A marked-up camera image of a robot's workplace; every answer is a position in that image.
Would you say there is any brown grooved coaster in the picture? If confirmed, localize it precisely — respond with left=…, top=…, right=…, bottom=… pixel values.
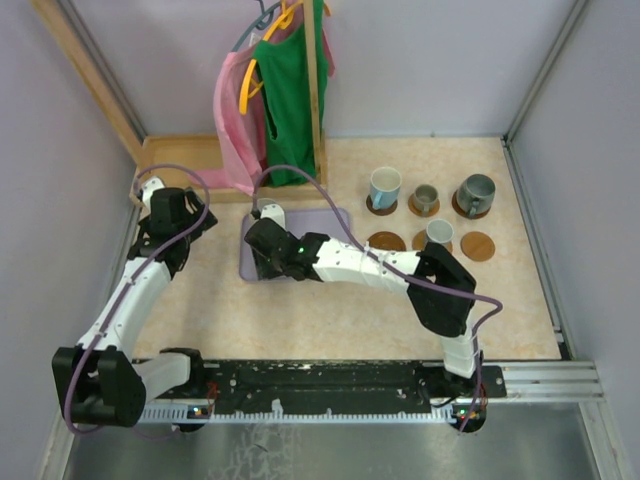
left=451, top=192, right=491, bottom=220
left=367, top=231, right=406, bottom=251

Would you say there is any light blue mug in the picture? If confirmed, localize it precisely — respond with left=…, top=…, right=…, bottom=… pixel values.
left=369, top=166, right=402, bottom=211

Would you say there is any small olive green cup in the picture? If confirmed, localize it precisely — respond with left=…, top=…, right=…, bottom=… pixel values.
left=414, top=184, right=439, bottom=211

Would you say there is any grey blue printed mug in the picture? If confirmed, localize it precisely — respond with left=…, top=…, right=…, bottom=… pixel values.
left=425, top=219, right=455, bottom=245

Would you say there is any dark green speckled mug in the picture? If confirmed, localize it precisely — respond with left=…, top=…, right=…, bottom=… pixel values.
left=456, top=174, right=496, bottom=216

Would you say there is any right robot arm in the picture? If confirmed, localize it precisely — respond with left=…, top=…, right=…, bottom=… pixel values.
left=244, top=209, right=482, bottom=396

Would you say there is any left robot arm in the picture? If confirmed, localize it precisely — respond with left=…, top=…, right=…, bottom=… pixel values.
left=52, top=177, right=217, bottom=435

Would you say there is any dark walnut coaster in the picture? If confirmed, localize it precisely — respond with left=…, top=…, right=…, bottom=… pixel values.
left=366, top=195, right=398, bottom=216

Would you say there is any woven rattan coaster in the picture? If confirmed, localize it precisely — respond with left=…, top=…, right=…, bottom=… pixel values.
left=412, top=230, right=454, bottom=253

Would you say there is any light wood coaster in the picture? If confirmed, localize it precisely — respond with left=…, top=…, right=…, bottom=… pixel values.
left=407, top=194, right=441, bottom=218

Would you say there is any light bamboo coaster right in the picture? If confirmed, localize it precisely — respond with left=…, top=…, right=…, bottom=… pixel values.
left=460, top=231, right=496, bottom=262

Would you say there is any wooden rack base tray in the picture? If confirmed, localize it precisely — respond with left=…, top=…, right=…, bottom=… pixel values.
left=142, top=133, right=329, bottom=203

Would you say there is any white speckled mug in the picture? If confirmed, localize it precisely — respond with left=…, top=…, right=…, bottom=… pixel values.
left=256, top=198, right=276, bottom=211

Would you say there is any lavender plastic tray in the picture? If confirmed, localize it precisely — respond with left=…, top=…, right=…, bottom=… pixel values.
left=238, top=208, right=350, bottom=283

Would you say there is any pink shirt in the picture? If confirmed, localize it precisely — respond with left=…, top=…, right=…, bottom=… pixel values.
left=186, top=11, right=337, bottom=197

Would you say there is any yellow hanger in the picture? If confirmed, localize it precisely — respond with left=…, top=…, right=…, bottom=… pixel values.
left=237, top=1, right=335, bottom=114

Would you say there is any leaning wooden beam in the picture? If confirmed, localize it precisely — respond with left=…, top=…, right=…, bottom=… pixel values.
left=31, top=1, right=146, bottom=171

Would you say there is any green tank top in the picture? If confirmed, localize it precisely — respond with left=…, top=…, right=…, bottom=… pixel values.
left=253, top=26, right=316, bottom=176

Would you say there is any grey blue hanger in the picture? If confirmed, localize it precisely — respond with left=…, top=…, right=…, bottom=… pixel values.
left=231, top=0, right=282, bottom=53

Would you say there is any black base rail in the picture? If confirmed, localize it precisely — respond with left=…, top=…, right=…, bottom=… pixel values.
left=160, top=360, right=478, bottom=415

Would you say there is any wooden rack post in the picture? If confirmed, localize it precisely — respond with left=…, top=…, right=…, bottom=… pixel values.
left=303, top=0, right=324, bottom=183

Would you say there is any aluminium frame rail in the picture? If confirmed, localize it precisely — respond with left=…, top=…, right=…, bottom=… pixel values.
left=133, top=361, right=603, bottom=433

